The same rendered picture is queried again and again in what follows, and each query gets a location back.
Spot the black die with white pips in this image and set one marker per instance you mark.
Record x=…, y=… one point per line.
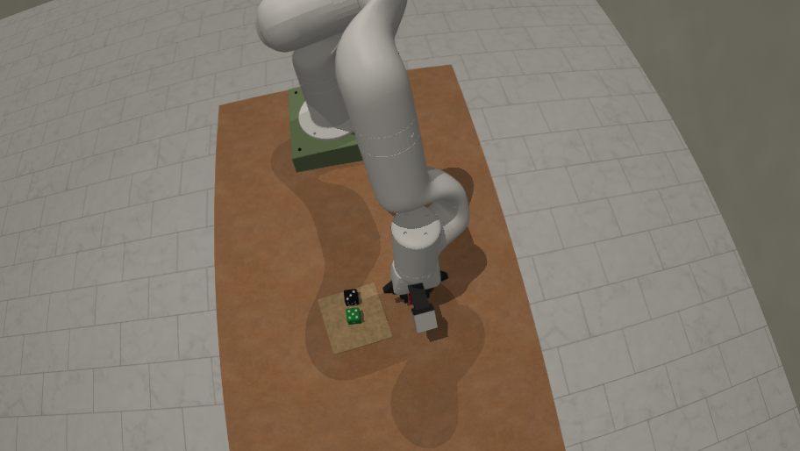
x=351, y=297

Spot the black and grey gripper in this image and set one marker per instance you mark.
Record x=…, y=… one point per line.
x=399, y=286

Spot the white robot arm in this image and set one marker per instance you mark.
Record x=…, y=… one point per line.
x=371, y=92

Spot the green die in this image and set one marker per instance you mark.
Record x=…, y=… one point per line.
x=353, y=316

